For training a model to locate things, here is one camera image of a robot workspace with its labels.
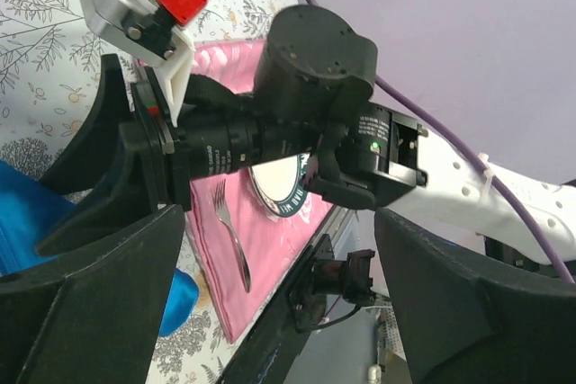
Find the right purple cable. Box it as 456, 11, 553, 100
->
193, 0, 576, 284

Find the white plate green rim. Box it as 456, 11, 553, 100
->
249, 154, 309, 218

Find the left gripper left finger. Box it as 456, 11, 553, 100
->
1, 205, 185, 383

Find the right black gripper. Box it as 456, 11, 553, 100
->
35, 54, 192, 256

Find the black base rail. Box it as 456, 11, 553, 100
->
215, 208, 379, 384

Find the silver fork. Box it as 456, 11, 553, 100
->
212, 179, 252, 293

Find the blue cloth napkin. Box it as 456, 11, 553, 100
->
1, 162, 199, 337

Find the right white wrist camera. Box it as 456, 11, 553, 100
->
80, 0, 208, 126

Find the floral tablecloth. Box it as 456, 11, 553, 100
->
1, 0, 295, 383

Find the pink floral placemat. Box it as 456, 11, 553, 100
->
184, 38, 337, 344

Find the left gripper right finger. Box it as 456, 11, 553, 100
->
374, 209, 575, 383

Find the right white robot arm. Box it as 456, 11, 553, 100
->
36, 5, 575, 263

